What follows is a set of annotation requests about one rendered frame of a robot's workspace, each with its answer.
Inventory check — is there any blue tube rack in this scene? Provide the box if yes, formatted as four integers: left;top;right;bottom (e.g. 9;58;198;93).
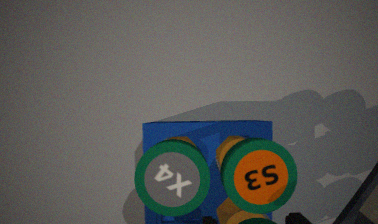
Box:
143;120;272;224

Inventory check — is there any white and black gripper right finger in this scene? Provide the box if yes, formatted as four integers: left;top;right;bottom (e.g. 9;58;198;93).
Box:
285;212;312;224

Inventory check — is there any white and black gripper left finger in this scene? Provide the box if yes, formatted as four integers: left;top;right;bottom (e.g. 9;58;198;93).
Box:
202;216;217;224

